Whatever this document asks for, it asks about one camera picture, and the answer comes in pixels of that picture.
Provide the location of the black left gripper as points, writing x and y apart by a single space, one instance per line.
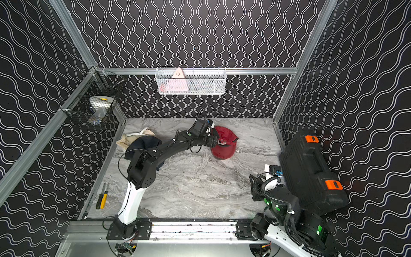
211 140

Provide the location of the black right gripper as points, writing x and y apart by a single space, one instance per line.
258 190

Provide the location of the red and black cap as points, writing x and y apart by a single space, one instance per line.
226 144

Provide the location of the navy blue baseball cap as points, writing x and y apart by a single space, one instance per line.
141 145

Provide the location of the beige cap with black lettering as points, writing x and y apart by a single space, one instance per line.
128 138

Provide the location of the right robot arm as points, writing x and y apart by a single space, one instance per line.
285 223

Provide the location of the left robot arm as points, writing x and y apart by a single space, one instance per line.
142 170

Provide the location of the black plastic tool case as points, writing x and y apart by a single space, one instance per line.
308 176

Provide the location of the pink triangular card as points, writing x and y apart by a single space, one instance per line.
177 83

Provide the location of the white item in black basket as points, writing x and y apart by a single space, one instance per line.
100 106

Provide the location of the yellow black utility knife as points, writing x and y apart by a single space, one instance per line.
102 198

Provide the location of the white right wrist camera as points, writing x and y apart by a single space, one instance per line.
273 175

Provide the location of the white wire wall basket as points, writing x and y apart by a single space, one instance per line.
201 80

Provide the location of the black wire mesh basket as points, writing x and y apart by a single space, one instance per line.
101 83

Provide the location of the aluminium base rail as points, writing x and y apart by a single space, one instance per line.
184 231

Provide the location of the aluminium corner frame post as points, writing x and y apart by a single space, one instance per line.
68 22

